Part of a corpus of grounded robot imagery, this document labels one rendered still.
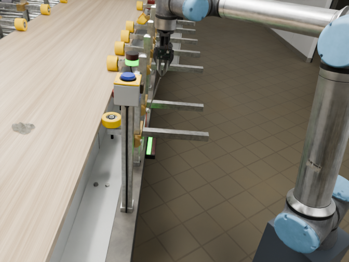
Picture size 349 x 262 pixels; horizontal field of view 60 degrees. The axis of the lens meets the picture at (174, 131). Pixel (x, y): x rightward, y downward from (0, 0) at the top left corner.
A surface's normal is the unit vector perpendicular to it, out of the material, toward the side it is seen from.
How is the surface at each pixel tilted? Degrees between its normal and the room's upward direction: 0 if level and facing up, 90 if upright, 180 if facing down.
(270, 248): 90
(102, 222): 0
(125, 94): 90
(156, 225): 0
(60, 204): 0
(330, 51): 83
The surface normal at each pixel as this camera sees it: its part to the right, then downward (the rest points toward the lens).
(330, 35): -0.73, 0.20
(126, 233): 0.09, -0.83
